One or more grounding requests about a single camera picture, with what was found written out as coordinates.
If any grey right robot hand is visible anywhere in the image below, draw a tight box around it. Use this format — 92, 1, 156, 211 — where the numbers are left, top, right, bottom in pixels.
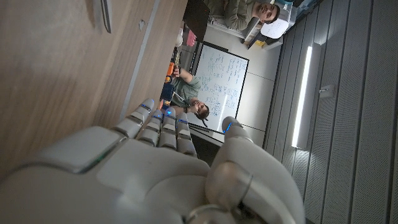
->
0, 98, 307, 224

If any person in green t-shirt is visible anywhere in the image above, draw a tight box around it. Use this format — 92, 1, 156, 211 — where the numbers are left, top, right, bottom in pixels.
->
169, 65, 211, 128

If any orange toy object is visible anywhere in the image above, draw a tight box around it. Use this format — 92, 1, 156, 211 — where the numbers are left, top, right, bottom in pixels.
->
165, 61, 175, 83

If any pink box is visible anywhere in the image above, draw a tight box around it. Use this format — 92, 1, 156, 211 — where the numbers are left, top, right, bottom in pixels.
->
185, 30, 197, 47

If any ceiling light strip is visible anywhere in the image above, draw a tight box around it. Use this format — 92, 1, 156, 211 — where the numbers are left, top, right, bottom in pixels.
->
291, 45, 313, 149

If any person in olive sweater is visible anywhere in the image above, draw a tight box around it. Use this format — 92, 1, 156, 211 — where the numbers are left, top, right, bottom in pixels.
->
203, 0, 280, 32

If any whiteboard with black frame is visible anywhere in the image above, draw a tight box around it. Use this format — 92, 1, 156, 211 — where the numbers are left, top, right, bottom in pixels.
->
186, 41, 250, 134

